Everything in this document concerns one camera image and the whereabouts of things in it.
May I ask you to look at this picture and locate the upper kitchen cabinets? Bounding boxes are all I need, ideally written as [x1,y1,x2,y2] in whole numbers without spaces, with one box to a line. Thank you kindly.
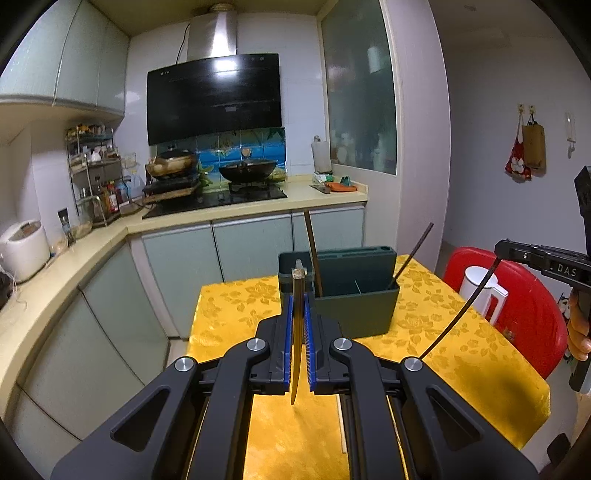
[1,1,129,114]

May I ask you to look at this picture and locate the metal spice rack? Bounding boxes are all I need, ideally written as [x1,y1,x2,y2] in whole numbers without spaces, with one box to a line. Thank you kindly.
[64,123,130,228]

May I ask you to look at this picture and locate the dark chopstick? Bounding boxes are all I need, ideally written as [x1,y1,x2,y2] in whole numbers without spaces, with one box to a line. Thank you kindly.
[389,222,434,288]

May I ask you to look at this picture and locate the red hanging cloth bag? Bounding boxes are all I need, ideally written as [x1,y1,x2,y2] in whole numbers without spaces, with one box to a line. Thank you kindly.
[505,110,532,183]

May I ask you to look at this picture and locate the kitchen cabinets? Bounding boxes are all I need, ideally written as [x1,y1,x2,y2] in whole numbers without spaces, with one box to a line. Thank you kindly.
[1,1,129,114]
[1,204,363,478]

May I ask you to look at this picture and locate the black range hood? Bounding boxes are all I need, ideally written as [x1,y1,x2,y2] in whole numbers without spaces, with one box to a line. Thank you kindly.
[146,53,283,146]

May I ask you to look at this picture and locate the black glass cooktop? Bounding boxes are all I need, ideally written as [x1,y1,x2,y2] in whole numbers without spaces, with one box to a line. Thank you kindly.
[143,183,287,219]

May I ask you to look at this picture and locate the black wok on stove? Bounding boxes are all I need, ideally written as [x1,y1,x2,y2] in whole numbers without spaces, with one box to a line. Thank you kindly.
[218,159,276,184]

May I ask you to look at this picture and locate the lower kitchen cabinets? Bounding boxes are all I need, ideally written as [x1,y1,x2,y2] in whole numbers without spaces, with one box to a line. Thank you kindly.
[1,204,363,478]

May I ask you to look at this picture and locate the black chopstick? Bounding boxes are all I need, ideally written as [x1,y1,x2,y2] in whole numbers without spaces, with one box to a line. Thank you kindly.
[419,256,502,360]

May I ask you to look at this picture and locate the brown hanging bag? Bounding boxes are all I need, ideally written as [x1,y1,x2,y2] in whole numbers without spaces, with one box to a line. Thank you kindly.
[522,113,547,175]

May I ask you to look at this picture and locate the red plastic chair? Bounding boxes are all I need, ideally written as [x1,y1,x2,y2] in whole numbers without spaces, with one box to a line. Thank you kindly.
[444,247,567,378]

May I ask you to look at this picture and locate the orange cloth on counter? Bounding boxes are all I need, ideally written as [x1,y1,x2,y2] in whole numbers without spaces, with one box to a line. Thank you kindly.
[325,182,358,193]

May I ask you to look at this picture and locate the white rice cooker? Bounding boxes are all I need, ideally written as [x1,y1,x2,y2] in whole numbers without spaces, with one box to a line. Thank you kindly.
[1,220,50,283]

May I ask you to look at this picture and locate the frosted glass door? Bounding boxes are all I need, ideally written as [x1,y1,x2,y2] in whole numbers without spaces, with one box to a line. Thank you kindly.
[321,0,397,174]

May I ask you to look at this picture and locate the brown chopstick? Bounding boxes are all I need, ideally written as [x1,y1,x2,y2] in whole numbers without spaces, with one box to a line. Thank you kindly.
[290,259,307,405]
[304,209,324,298]

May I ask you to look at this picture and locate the yellow floral tablecloth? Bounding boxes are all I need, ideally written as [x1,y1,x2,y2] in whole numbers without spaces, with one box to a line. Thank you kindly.
[186,257,550,479]

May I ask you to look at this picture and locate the dark green utensil holder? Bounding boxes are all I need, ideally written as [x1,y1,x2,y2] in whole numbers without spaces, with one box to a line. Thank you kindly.
[277,246,400,338]

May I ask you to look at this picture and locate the person's right hand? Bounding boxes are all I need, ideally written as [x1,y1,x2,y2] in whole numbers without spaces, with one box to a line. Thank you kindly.
[567,289,591,362]

